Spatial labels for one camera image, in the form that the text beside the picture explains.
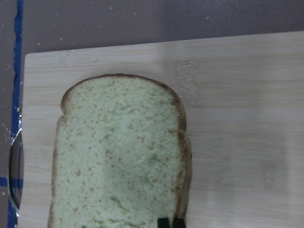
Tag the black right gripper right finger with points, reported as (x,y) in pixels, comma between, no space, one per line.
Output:
(178,223)

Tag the metal cutting board handle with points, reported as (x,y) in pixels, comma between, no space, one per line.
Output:
(14,171)

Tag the wooden cutting board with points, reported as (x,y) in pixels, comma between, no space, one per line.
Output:
(244,102)

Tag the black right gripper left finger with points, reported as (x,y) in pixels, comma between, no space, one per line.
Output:
(163,223)

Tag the bread slice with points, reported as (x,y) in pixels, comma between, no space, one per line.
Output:
(122,158)

